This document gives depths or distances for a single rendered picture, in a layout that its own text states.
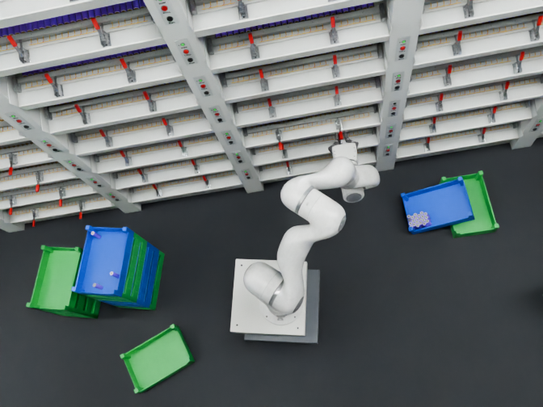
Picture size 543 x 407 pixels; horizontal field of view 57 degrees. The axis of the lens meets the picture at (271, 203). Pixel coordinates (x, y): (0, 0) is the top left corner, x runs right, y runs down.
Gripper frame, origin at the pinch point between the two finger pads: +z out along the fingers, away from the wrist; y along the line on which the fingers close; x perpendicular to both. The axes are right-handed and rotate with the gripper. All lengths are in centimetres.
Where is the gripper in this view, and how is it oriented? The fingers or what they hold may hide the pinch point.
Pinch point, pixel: (341, 137)
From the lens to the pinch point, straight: 217.0
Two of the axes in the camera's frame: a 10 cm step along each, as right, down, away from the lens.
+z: -0.8, -8.3, 5.5
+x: -1.7, -5.3, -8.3
